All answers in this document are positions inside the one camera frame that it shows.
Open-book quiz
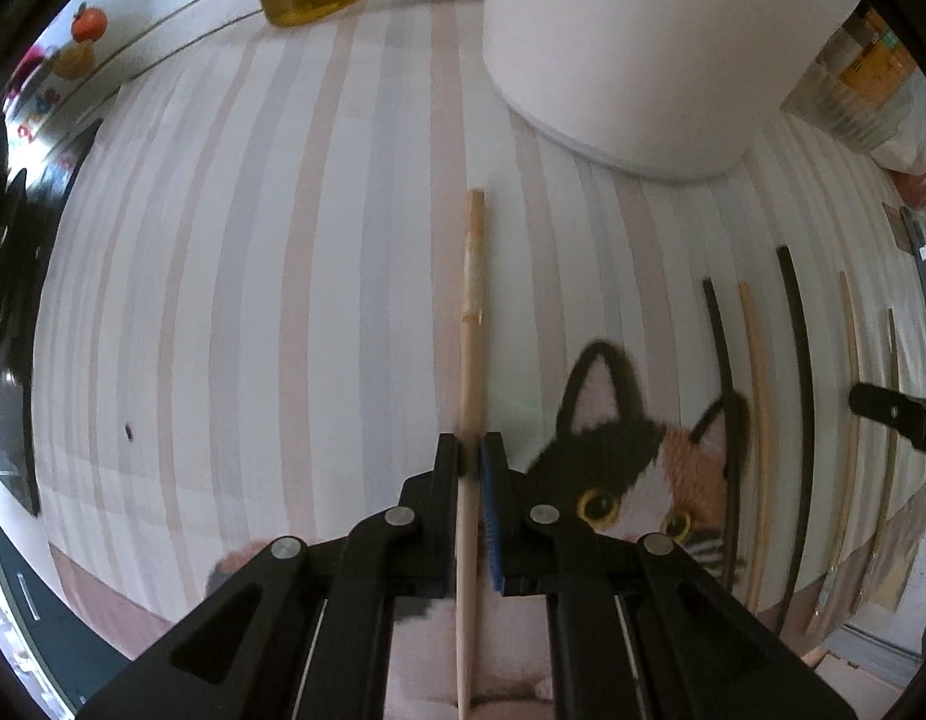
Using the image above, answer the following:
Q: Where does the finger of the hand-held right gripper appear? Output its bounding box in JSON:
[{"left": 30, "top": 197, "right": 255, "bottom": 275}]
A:
[{"left": 848, "top": 382, "right": 926, "bottom": 459}]

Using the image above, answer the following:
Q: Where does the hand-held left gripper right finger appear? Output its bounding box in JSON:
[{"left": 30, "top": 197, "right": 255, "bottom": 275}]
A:
[{"left": 480, "top": 432, "right": 858, "bottom": 720}]

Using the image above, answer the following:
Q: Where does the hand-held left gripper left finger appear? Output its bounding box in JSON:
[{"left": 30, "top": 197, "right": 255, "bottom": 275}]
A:
[{"left": 80, "top": 432, "right": 464, "bottom": 720}]

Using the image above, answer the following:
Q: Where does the light bamboo chopstick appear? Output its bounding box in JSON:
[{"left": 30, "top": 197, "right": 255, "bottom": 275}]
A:
[
  {"left": 454, "top": 189, "right": 488, "bottom": 720},
  {"left": 806, "top": 270, "right": 863, "bottom": 640},
  {"left": 738, "top": 282, "right": 773, "bottom": 613}
]

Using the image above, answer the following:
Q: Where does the cream round utensil holder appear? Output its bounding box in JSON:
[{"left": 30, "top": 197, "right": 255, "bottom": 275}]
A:
[{"left": 482, "top": 0, "right": 864, "bottom": 183}]

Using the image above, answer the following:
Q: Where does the dark wooden chopstick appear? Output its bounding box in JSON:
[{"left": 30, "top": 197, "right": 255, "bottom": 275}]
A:
[
  {"left": 776, "top": 245, "right": 817, "bottom": 632},
  {"left": 703, "top": 277, "right": 741, "bottom": 590}
]

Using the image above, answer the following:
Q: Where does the small brown square card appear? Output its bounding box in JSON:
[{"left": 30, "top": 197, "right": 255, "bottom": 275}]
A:
[{"left": 881, "top": 202, "right": 915, "bottom": 249}]

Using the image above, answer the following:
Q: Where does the red tomato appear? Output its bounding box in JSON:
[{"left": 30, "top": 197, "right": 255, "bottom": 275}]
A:
[{"left": 893, "top": 169, "right": 926, "bottom": 212}]

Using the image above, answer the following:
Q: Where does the striped cat print mat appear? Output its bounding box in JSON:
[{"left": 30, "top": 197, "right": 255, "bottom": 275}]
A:
[{"left": 29, "top": 0, "right": 926, "bottom": 720}]

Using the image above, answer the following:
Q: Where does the clear plastic bag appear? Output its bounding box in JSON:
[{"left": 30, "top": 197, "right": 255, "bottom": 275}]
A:
[{"left": 871, "top": 86, "right": 926, "bottom": 212}]

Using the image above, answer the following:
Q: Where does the blue kitchen cabinet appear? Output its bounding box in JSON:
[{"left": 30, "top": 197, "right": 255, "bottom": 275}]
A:
[{"left": 0, "top": 510, "right": 136, "bottom": 707}]

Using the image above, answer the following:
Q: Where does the black glass gas stove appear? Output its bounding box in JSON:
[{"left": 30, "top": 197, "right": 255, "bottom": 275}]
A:
[{"left": 0, "top": 116, "right": 104, "bottom": 518}]

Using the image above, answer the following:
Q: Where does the yellow fruit wall sticker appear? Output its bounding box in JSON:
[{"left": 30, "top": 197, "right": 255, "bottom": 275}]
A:
[{"left": 50, "top": 41, "right": 97, "bottom": 80}]

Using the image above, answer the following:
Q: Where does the cluster of colourful wall stickers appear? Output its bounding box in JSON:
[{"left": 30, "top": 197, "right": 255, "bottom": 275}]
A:
[{"left": 2, "top": 45, "right": 67, "bottom": 148}]

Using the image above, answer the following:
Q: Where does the red apple wall sticker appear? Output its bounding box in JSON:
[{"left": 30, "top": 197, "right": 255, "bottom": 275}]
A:
[{"left": 71, "top": 3, "right": 109, "bottom": 43}]

